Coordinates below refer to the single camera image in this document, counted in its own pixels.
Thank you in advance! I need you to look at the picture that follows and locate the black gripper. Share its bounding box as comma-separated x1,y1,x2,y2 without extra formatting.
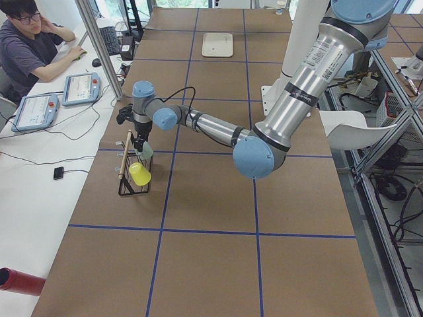
134,120,152,151

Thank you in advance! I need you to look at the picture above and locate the pale green cup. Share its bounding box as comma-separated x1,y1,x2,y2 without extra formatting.
139,142,153,160

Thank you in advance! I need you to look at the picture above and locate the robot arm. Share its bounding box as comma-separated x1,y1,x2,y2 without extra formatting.
132,1,395,179

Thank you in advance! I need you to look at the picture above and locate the yellow cup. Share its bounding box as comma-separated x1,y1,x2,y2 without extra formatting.
128,162,151,186

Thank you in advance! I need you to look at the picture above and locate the cream rabbit tray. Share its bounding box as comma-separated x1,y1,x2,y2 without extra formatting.
202,32,233,57

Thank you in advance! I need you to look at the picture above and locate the far teach pendant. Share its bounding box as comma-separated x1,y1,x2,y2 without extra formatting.
62,72,101,106

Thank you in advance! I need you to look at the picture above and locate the teach pendant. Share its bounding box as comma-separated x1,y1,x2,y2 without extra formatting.
62,72,101,106
11,93,59,132

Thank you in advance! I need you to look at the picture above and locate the small black device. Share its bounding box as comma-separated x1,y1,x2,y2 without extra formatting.
53,166,65,180

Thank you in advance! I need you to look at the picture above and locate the black computer mouse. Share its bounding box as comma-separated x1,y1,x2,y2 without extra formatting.
91,58,101,67

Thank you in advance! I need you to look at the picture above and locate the black box on desk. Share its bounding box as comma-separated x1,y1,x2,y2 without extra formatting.
120,36,135,61

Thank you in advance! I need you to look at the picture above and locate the near teach pendant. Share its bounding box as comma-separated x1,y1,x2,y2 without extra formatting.
11,93,59,132

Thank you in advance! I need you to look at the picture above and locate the black keyboard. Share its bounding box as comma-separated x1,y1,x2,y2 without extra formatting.
99,26,120,55

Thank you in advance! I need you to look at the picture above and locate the seated person in grey shirt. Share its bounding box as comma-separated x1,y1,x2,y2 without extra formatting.
1,1,86,98

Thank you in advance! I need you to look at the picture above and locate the red cylinder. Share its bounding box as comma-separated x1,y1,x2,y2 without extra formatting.
1,267,46,296

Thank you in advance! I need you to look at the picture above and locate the white chair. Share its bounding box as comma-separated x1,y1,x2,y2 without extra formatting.
319,110,397,150

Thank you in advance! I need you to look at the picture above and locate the black wire cup rack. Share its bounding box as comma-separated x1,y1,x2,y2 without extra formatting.
116,130,153,197

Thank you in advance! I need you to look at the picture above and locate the aluminium frame post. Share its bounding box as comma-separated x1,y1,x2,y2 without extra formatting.
75,0,124,101

